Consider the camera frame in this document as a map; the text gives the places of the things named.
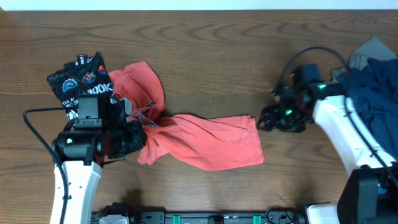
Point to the red soccer t-shirt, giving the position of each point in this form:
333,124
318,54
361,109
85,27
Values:
208,144

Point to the grey garment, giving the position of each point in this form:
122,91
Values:
366,63

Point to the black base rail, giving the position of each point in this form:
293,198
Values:
122,213

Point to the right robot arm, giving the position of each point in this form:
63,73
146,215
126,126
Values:
370,194

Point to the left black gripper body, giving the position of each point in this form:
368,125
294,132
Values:
134,137

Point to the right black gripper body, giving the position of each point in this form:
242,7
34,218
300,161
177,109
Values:
288,119

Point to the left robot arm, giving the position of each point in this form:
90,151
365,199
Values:
101,130

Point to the navy blue garment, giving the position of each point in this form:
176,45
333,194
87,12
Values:
373,91

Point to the black printed folded shirt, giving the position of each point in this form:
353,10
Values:
85,75

